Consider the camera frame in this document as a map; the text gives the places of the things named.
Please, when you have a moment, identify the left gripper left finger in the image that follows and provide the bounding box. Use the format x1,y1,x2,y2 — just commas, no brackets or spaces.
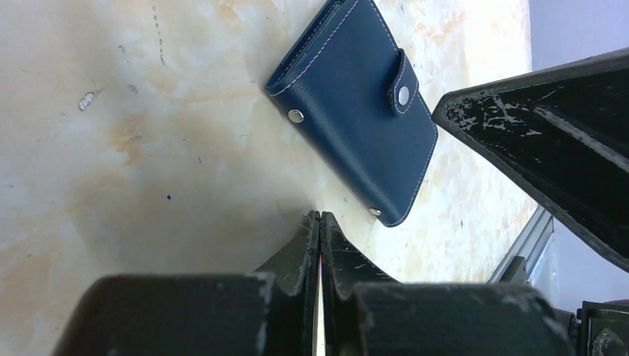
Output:
53,211,320,355

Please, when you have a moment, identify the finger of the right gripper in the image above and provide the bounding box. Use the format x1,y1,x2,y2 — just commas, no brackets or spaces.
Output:
432,49,628,270

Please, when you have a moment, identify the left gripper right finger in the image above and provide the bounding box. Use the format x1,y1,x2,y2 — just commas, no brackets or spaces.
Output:
320,212,575,355

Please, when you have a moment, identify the navy leather card holder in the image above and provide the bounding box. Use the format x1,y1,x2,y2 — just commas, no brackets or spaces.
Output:
265,1,438,227

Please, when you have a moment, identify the aluminium frame post right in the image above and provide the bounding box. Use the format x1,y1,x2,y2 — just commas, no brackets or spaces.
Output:
487,206,553,284

